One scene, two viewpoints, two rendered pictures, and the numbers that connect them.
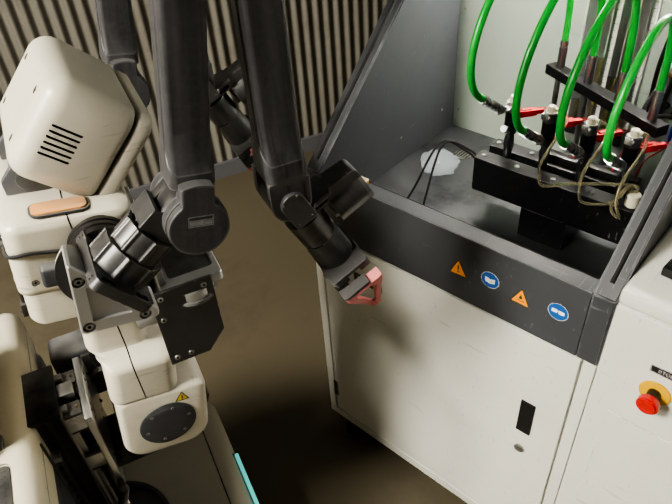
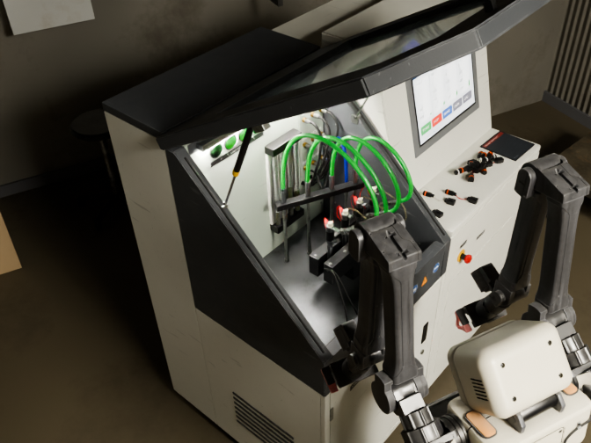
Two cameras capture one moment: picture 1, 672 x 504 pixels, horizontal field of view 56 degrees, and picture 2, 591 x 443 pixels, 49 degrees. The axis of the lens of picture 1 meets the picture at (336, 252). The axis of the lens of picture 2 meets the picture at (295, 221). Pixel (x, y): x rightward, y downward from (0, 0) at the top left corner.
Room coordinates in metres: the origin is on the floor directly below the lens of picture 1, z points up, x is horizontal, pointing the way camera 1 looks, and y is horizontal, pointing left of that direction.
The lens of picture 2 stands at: (1.31, 1.20, 2.43)
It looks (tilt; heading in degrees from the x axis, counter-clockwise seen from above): 40 degrees down; 268
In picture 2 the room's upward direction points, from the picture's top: 2 degrees counter-clockwise
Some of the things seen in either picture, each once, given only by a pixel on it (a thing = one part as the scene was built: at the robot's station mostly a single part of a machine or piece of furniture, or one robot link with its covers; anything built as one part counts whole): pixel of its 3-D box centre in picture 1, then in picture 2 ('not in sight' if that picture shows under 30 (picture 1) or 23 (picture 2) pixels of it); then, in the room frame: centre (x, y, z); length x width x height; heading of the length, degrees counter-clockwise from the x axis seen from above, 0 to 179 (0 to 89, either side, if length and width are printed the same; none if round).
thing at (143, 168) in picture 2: not in sight; (295, 204); (1.23, -0.95, 0.75); 1.40 x 0.28 x 1.50; 46
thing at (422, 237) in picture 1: (441, 251); (387, 309); (0.97, -0.21, 0.87); 0.62 x 0.04 x 0.16; 46
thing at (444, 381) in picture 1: (428, 388); (383, 391); (0.96, -0.20, 0.44); 0.65 x 0.02 x 0.68; 46
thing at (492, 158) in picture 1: (554, 202); (351, 250); (1.06, -0.46, 0.91); 0.34 x 0.10 x 0.15; 46
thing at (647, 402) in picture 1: (650, 400); (465, 257); (0.63, -0.51, 0.80); 0.05 x 0.04 x 0.05; 46
